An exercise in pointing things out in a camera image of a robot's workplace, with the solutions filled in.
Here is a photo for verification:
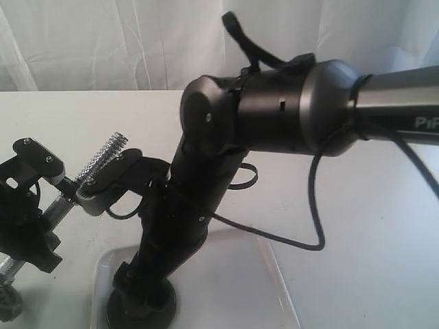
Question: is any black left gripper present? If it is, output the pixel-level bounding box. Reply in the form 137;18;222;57
1;160;62;273

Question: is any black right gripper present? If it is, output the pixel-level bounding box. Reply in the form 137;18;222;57
112;185;209;298

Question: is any black weight plate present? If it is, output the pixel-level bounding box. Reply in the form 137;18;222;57
105;279;177;328
1;284;23;322

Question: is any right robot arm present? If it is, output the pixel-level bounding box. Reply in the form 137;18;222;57
113;60;438;300

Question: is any white plastic tray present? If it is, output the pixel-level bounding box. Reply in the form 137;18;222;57
90;229;300;328

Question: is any white backdrop curtain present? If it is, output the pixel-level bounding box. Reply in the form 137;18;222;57
1;1;438;91

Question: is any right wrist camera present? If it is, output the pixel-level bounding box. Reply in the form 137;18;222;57
76;149;142;217

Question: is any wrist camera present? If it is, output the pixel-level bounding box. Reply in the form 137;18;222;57
76;149;142;217
12;137;65;185

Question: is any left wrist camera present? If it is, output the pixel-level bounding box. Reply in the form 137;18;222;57
12;137;65;185

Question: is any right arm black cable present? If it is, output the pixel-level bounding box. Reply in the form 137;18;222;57
212;130;439;252

